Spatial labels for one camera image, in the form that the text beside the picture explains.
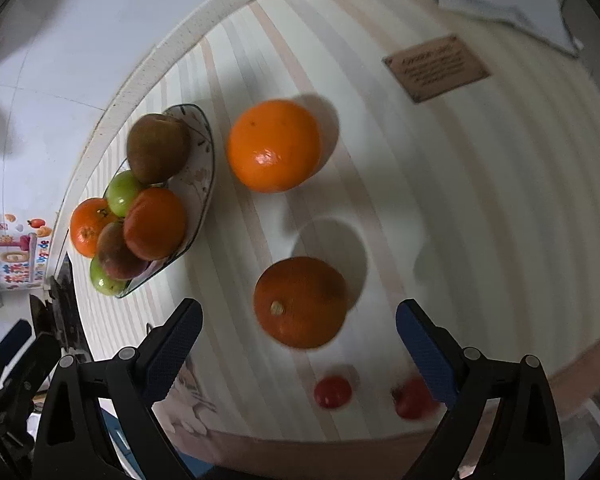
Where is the small orange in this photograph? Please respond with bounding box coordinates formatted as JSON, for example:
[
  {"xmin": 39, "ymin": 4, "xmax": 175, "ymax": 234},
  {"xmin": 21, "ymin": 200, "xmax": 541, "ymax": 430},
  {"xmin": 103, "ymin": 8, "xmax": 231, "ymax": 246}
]
[{"xmin": 70, "ymin": 197, "xmax": 118, "ymax": 259}]

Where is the large orange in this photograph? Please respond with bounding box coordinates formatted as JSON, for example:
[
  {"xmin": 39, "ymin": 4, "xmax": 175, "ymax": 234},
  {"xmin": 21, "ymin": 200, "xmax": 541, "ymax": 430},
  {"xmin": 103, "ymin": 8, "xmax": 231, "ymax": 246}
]
[{"xmin": 226, "ymin": 100, "xmax": 323, "ymax": 193}]

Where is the floral oval plate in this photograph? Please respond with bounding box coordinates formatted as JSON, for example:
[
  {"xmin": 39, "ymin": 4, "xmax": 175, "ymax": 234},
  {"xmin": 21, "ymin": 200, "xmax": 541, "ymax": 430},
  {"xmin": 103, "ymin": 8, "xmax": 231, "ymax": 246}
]
[{"xmin": 114, "ymin": 103, "xmax": 216, "ymax": 298}]

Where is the red green apple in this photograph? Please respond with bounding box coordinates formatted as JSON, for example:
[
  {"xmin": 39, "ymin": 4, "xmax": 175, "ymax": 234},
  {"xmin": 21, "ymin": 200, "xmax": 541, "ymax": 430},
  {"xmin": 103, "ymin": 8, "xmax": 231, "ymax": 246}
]
[{"xmin": 96, "ymin": 221, "xmax": 148, "ymax": 281}]

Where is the colourful wall sticker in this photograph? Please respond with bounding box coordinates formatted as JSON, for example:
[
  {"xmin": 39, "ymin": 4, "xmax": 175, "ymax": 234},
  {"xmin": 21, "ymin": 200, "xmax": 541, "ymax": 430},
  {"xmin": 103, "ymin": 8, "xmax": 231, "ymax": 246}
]
[{"xmin": 0, "ymin": 214, "xmax": 53, "ymax": 290}]

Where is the brown kiwi fruit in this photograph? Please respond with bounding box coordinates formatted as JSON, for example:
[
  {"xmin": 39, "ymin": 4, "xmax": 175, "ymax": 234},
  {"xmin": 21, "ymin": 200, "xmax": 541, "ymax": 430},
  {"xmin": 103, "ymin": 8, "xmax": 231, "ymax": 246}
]
[{"xmin": 126, "ymin": 114, "xmax": 192, "ymax": 185}]

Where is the medium orange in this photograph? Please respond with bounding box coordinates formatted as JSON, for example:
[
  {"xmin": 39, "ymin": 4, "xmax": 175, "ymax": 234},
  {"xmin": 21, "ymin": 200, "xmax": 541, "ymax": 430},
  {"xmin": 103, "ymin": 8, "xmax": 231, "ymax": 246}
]
[{"xmin": 123, "ymin": 188, "xmax": 188, "ymax": 261}]

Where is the striped table mat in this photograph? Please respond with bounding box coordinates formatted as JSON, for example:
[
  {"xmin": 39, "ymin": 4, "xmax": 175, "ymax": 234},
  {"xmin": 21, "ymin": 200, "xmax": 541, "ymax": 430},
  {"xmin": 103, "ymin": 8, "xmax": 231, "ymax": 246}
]
[{"xmin": 73, "ymin": 0, "xmax": 600, "ymax": 463}]

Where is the black gas stove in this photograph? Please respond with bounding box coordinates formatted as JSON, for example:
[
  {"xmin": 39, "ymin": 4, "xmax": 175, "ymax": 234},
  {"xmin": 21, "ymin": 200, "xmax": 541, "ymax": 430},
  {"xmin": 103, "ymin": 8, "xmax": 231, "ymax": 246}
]
[{"xmin": 29, "ymin": 256, "xmax": 93, "ymax": 363}]

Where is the red cherry tomato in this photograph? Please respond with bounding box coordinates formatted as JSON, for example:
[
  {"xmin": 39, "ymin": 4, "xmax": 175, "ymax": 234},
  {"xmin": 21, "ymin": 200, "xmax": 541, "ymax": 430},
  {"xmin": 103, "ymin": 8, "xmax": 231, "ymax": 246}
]
[
  {"xmin": 313, "ymin": 375, "xmax": 353, "ymax": 410},
  {"xmin": 392, "ymin": 376, "xmax": 439, "ymax": 420}
]

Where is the dark reddish orange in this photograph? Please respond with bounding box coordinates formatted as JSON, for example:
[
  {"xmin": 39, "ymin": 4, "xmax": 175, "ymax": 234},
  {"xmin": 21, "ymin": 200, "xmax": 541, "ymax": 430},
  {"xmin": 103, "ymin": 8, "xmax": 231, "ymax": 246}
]
[{"xmin": 252, "ymin": 256, "xmax": 349, "ymax": 350}]

